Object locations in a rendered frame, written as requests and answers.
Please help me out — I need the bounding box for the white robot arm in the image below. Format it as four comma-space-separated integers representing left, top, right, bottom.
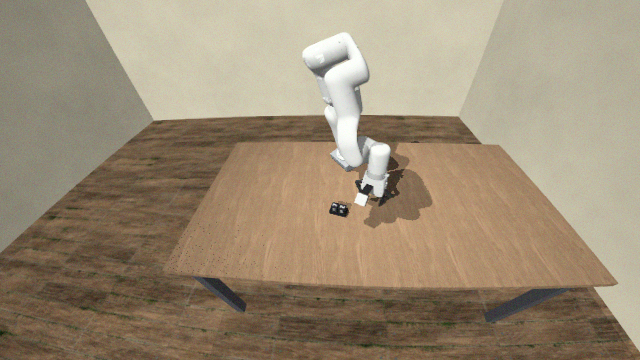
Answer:
303, 32, 391, 180

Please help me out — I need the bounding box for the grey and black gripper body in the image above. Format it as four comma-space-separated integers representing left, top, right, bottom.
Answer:
361, 170, 387, 197

